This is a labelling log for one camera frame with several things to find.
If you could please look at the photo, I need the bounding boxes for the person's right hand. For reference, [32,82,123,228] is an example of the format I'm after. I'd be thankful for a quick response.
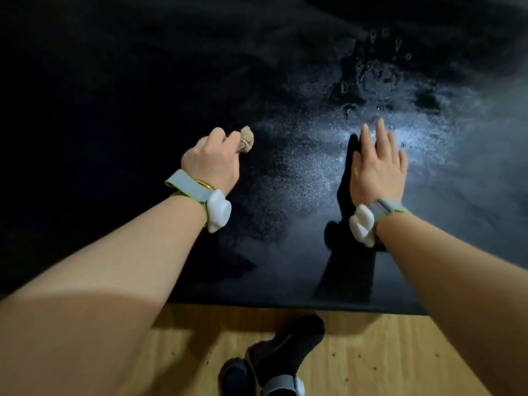
[350,119,409,207]

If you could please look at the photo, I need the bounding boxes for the person's left hand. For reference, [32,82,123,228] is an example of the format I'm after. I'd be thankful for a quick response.
[181,127,242,194]

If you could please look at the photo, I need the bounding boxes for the beige scrubbing sponge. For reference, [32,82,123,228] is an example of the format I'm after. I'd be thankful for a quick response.
[237,126,255,154]

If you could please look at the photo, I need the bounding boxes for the person's left forearm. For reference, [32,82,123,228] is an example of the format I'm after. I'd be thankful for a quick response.
[0,195,208,396]

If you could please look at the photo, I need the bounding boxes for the person's right forearm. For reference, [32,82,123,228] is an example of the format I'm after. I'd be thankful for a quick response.
[375,212,528,396]

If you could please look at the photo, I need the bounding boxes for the grey wristband with white tracker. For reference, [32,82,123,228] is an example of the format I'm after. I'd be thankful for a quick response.
[165,169,233,234]
[348,197,410,249]

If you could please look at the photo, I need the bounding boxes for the grey ankle band with tracker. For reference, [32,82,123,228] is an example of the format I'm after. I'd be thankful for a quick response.
[260,375,306,396]

